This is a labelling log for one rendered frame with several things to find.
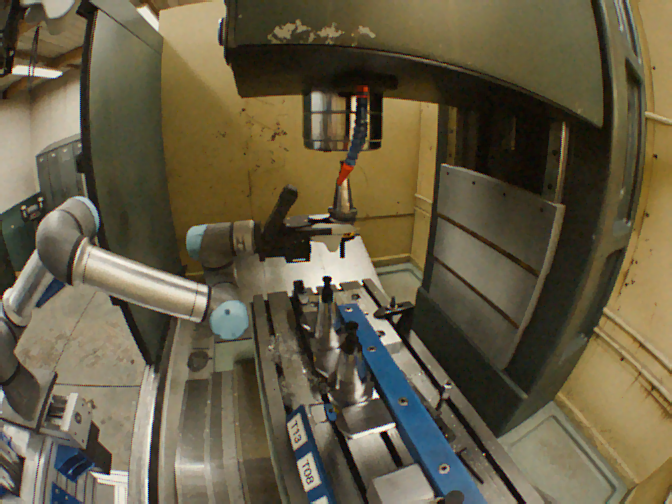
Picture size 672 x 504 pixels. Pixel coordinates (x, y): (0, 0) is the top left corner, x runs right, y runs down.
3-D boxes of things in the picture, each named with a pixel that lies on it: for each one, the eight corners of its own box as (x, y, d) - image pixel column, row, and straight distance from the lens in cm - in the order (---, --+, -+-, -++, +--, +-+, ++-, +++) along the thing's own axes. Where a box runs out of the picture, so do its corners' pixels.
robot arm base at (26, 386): (5, 409, 104) (-14, 383, 100) (19, 374, 110) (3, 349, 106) (30, 416, 92) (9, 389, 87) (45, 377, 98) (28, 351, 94)
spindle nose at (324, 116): (395, 152, 56) (396, 89, 56) (308, 153, 52) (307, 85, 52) (367, 144, 71) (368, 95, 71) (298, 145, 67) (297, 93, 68)
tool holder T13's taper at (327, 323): (344, 339, 47) (345, 305, 43) (316, 343, 46) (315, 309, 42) (338, 322, 50) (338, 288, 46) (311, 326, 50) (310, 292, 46)
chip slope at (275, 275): (214, 369, 132) (198, 321, 115) (218, 288, 184) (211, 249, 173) (407, 333, 144) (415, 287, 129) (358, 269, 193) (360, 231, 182)
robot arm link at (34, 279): (-15, 329, 102) (60, 197, 64) (3, 302, 111) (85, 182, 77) (10, 359, 102) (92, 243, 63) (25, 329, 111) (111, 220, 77)
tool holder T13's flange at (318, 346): (351, 353, 48) (351, 342, 47) (313, 359, 47) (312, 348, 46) (341, 329, 53) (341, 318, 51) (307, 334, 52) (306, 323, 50)
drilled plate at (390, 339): (320, 371, 81) (319, 358, 77) (299, 310, 102) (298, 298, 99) (399, 352, 87) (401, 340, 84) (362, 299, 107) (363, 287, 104)
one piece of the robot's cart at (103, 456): (43, 459, 131) (28, 445, 126) (47, 439, 134) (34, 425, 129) (110, 476, 107) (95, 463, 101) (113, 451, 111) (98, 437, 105)
